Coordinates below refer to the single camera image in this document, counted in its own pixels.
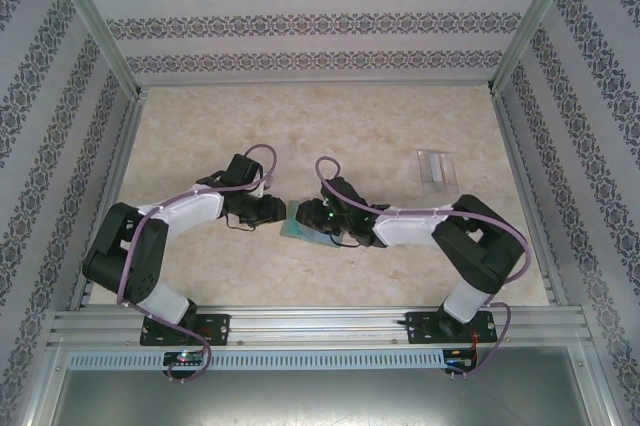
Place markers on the aluminium mounting rail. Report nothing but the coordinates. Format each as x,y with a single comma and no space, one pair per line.
320,326

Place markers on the aluminium back rail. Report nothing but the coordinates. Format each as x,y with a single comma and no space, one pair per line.
320,84

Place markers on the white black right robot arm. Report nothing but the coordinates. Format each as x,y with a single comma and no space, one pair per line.
405,228

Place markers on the grey metal panel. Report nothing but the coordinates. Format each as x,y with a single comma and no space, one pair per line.
320,401

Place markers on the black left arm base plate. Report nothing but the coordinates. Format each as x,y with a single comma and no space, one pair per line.
217,323

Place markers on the controller circuit board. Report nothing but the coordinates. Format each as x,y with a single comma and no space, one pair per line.
182,358
460,358

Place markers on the aluminium frame post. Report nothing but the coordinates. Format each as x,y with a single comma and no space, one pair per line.
99,21
45,386
595,386
530,21

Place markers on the left controller circuit board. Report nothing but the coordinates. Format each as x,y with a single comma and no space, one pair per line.
182,358

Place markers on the right controller circuit board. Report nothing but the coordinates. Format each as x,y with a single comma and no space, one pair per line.
460,358

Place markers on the clear acrylic card holder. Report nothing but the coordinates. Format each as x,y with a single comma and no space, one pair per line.
440,176

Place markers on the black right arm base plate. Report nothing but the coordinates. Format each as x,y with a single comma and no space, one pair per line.
420,326

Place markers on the aluminium side rail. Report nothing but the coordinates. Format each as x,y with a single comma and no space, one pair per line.
512,146
126,146

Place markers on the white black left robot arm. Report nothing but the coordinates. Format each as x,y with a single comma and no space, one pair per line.
195,208

